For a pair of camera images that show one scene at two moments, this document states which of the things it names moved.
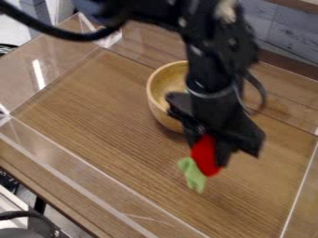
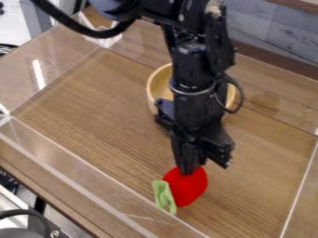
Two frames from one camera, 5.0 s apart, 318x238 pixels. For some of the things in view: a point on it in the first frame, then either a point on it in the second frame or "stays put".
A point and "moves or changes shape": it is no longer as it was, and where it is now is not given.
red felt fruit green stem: x=203 y=163 moves or changes shape
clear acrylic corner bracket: x=89 y=27 stays put
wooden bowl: x=167 y=79 stays put
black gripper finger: x=192 y=133 → x=188 y=155
